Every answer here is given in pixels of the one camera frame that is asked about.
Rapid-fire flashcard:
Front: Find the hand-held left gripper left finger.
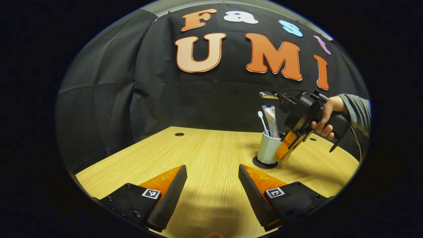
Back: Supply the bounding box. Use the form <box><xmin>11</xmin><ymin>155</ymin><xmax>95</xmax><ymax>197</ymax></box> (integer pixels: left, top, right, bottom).
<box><xmin>99</xmin><ymin>165</ymin><xmax>188</xmax><ymax>233</ymax></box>

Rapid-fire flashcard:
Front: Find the dark round coaster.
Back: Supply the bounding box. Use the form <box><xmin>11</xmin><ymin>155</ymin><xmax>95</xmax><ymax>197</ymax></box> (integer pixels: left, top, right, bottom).
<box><xmin>252</xmin><ymin>155</ymin><xmax>279</xmax><ymax>170</ymax></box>

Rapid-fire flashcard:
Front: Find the black backdrop cloth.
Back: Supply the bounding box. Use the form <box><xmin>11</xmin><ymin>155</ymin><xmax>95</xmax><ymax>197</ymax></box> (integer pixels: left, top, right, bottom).
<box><xmin>56</xmin><ymin>3</ymin><xmax>370</xmax><ymax>174</ymax></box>

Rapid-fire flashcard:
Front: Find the black cable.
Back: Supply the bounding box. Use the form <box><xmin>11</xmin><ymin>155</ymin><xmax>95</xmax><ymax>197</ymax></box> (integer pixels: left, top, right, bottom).
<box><xmin>350</xmin><ymin>127</ymin><xmax>363</xmax><ymax>163</ymax></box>

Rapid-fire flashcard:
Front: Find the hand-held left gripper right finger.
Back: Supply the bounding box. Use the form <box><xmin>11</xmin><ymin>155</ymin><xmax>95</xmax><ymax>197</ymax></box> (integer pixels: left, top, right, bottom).
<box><xmin>238</xmin><ymin>164</ymin><xmax>328</xmax><ymax>232</ymax></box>

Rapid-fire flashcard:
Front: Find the white toothbrush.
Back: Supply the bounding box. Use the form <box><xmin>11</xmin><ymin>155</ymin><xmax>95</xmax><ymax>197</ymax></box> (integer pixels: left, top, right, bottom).
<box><xmin>257</xmin><ymin>111</ymin><xmax>270</xmax><ymax>137</ymax></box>

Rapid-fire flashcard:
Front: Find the pale cup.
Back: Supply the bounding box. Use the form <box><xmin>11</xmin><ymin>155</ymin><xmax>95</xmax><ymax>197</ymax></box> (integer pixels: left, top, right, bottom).
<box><xmin>257</xmin><ymin>132</ymin><xmax>285</xmax><ymax>165</ymax></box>

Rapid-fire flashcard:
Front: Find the white toothpaste tube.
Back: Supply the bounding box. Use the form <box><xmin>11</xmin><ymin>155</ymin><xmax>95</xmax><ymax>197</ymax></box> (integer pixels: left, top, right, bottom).
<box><xmin>262</xmin><ymin>105</ymin><xmax>281</xmax><ymax>139</ymax></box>

